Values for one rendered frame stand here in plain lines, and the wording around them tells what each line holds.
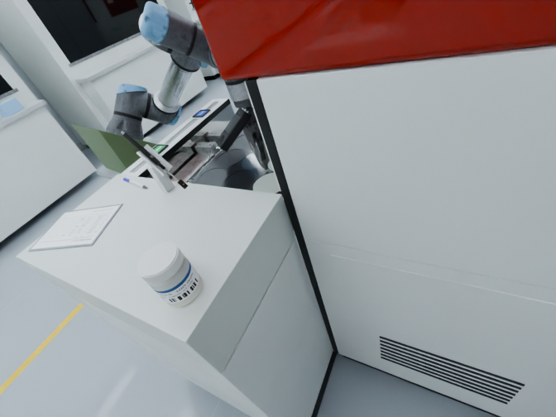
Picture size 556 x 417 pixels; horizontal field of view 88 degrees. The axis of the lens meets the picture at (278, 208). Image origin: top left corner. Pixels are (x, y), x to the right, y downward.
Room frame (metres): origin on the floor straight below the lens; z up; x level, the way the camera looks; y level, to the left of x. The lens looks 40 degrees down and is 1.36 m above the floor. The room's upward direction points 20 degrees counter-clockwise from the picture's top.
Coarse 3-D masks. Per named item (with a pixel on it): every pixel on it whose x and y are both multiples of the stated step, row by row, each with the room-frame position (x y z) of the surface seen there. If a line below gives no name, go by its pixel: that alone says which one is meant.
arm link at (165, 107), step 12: (180, 60) 1.19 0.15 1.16; (192, 60) 1.18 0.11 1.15; (168, 72) 1.29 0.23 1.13; (180, 72) 1.24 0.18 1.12; (192, 72) 1.22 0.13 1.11; (168, 84) 1.30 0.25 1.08; (180, 84) 1.28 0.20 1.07; (156, 96) 1.39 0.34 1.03; (168, 96) 1.32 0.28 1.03; (180, 96) 1.35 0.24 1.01; (156, 108) 1.37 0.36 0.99; (168, 108) 1.36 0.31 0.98; (180, 108) 1.42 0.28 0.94; (156, 120) 1.40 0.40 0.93; (168, 120) 1.39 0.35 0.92
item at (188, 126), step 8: (208, 104) 1.28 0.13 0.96; (216, 104) 1.25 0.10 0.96; (192, 120) 1.17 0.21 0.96; (200, 120) 1.13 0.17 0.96; (176, 128) 1.14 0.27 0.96; (184, 128) 1.12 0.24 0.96; (192, 128) 1.08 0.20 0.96; (168, 136) 1.09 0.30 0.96; (176, 136) 1.07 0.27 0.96; (184, 136) 1.04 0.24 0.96; (168, 144) 1.02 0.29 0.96; (128, 168) 0.93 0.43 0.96; (136, 168) 0.92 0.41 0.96; (144, 168) 0.89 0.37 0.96
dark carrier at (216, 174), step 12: (240, 144) 0.95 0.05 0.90; (216, 156) 0.92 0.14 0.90; (228, 156) 0.89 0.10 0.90; (240, 156) 0.86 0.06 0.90; (252, 156) 0.83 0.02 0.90; (204, 168) 0.87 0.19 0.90; (216, 168) 0.84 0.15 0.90; (228, 168) 0.81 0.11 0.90; (240, 168) 0.79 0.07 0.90; (252, 168) 0.77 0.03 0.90; (204, 180) 0.79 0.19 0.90; (216, 180) 0.77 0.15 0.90; (228, 180) 0.75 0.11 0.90; (240, 180) 0.72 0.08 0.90; (252, 180) 0.70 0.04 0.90
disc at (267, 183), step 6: (270, 174) 0.70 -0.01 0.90; (258, 180) 0.69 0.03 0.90; (264, 180) 0.68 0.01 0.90; (270, 180) 0.67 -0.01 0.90; (258, 186) 0.66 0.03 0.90; (264, 186) 0.65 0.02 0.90; (270, 186) 0.64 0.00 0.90; (276, 186) 0.63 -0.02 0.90; (270, 192) 0.62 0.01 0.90; (276, 192) 0.61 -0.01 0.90
